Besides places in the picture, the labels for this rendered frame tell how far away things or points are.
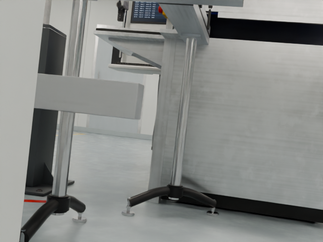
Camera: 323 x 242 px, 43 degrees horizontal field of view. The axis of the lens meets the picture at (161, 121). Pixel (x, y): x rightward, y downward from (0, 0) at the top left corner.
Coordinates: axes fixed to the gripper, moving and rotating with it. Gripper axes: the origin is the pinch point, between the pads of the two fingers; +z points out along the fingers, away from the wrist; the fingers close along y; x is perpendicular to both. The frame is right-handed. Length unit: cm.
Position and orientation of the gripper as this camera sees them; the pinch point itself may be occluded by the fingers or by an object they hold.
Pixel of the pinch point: (120, 18)
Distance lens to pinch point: 238.1
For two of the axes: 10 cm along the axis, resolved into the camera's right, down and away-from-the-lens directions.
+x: -9.8, -1.1, 1.9
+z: -1.1, 9.9, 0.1
